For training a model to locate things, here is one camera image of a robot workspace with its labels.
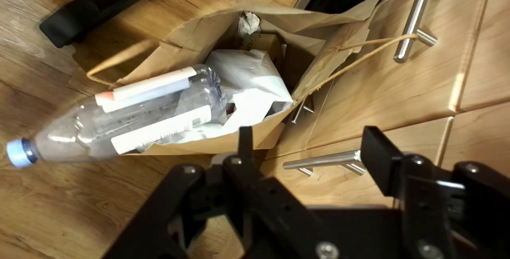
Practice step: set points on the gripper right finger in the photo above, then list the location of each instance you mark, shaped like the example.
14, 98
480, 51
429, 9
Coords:
426, 211

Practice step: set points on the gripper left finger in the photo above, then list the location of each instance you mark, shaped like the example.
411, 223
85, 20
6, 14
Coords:
187, 211

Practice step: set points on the clear plastic bottle blue cap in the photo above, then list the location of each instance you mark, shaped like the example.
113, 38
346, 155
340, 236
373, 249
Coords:
79, 129

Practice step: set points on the wooden drawer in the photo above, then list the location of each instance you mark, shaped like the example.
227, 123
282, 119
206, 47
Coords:
338, 187
398, 91

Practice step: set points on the white paper sheet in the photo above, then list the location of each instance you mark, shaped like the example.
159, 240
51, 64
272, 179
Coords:
251, 75

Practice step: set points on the brown paper bag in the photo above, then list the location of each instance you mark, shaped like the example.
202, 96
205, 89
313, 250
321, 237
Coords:
191, 40

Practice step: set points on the brown cardboard box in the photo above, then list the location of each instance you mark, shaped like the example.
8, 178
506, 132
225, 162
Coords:
267, 46

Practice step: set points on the crumpled white paper wad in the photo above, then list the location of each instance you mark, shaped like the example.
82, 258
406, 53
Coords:
249, 23

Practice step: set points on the black stand foot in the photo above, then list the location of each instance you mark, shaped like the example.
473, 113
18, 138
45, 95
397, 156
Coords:
71, 20

